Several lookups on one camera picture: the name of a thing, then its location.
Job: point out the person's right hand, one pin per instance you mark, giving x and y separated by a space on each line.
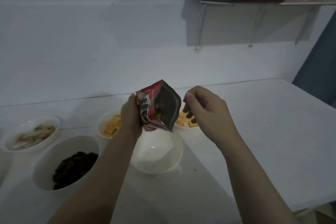
212 116

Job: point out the person's left hand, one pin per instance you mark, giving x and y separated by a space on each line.
130 118

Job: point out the person's right thumb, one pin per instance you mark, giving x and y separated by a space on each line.
189 97

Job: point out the person's left thumb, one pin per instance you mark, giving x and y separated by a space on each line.
133 101

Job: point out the red foil candy packet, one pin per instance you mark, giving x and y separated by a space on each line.
164 111

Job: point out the person's left forearm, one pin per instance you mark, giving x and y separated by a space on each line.
102 179

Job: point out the person's right forearm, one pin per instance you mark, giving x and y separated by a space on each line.
252 184

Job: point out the yellow snack pieces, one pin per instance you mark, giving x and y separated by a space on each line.
183 121

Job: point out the colourful candies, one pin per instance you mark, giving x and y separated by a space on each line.
158 107

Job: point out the white bowl with yellow pieces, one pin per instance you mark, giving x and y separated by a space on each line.
181 126

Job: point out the orange crackers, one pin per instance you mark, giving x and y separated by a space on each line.
112 126

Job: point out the white bowl with orange crackers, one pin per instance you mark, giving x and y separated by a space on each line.
102 122

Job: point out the empty white bowl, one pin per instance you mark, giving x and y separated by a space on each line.
157 153

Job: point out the dark dried fruit pieces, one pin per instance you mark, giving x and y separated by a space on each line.
73 168

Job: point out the white bowl with dark snacks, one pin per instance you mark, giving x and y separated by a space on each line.
52 163

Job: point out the pale snack slices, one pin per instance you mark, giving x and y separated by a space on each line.
32 137

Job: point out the white bowl with pale slices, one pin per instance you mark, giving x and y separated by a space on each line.
15 133

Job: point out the blue door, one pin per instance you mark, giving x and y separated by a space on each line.
319 66

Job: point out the white wall shelf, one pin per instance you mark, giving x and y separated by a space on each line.
301 0

